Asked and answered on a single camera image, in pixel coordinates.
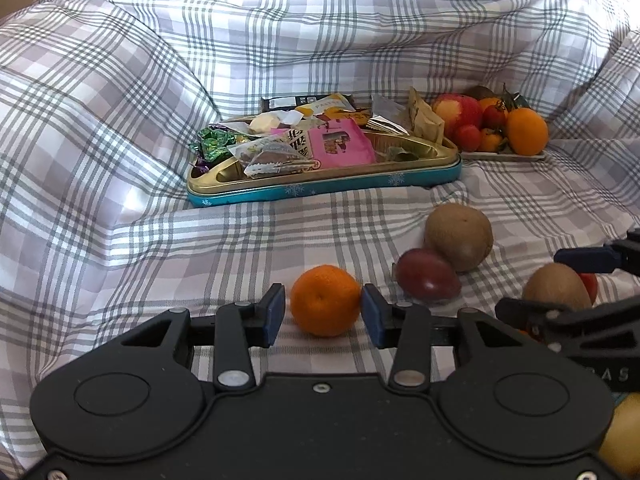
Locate dark red passion fruit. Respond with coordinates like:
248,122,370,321
396,248,462,303

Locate small tangerine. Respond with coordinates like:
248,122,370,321
479,129,505,153

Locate white wrapped candy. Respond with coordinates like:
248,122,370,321
248,112,286,135

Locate red cherry tomato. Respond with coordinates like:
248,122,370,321
580,272,599,307

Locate green candy wrappers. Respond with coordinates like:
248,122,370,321
189,125,251,166

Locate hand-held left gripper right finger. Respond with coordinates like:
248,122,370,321
361,282,541,394

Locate silver foil packet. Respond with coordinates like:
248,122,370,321
371,94,413,136

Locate large orange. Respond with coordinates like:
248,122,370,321
505,107,549,156

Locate small red fruit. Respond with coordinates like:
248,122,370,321
454,124,483,152

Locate pink snack packet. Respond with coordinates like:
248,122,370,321
305,120,377,171

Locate red yellow apple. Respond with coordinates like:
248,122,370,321
431,94,483,136

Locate white fruit plate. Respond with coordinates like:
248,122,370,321
459,149,547,162

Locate brown kraft packet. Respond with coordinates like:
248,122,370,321
407,87,446,143

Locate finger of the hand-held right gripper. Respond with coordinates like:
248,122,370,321
495,296,640,357
554,230,640,277

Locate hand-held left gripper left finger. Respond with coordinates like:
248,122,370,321
117,282,287,394

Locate clear snack packet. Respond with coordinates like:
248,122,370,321
227,135,321,178

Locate stemless tangerine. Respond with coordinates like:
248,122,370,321
290,265,362,338

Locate grey plaid blanket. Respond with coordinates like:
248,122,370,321
0,0,640,476

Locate black snack packet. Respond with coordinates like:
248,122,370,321
261,95,321,113

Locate teal snowflake snack tin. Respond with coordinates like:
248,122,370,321
186,115,463,209

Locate yellow snack packet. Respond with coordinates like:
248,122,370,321
295,94,356,117

